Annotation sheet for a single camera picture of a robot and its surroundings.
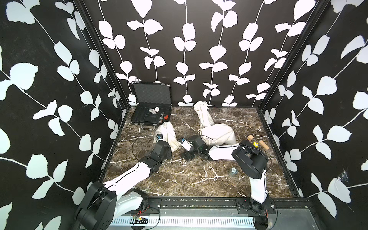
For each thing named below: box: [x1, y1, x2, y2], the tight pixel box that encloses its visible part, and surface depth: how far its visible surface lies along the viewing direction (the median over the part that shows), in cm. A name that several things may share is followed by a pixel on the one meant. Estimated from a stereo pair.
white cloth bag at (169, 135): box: [153, 121, 182, 153], surface depth 94 cm
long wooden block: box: [258, 139, 270, 150], surface depth 100 cm
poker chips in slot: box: [158, 112, 165, 124], surface depth 113 cm
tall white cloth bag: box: [193, 101, 215, 129], surface depth 92 cm
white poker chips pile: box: [148, 106, 160, 115], surface depth 120 cm
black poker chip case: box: [130, 81, 173, 126], surface depth 113 cm
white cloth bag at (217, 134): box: [197, 123, 237, 147], surface depth 92 cm
